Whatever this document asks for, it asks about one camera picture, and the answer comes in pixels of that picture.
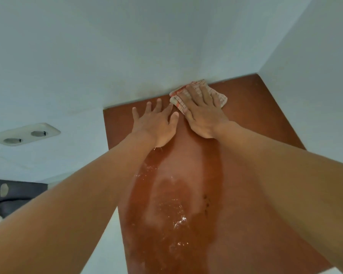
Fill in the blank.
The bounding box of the person's left hand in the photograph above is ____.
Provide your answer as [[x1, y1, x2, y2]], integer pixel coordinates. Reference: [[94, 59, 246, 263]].
[[131, 98, 180, 148]]

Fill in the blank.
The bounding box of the brown wooden cabinet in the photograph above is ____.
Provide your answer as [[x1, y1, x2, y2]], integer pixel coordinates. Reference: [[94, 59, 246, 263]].
[[103, 73, 333, 274]]

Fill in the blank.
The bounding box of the white orange checked cloth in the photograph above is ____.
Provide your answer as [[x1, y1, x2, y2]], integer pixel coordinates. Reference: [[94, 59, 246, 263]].
[[169, 79, 228, 115]]

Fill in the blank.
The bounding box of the person's left forearm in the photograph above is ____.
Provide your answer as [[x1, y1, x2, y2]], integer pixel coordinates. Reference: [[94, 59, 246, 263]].
[[0, 131, 160, 274]]

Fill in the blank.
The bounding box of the person's right forearm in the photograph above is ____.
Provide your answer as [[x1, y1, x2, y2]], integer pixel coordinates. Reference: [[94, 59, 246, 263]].
[[214, 120, 343, 274]]

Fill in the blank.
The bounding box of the person's right hand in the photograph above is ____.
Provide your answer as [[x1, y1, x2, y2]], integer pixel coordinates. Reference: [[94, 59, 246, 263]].
[[176, 84, 232, 139]]

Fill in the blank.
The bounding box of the black panel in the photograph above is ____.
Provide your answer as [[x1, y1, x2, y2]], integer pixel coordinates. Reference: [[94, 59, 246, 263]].
[[0, 179, 48, 219]]

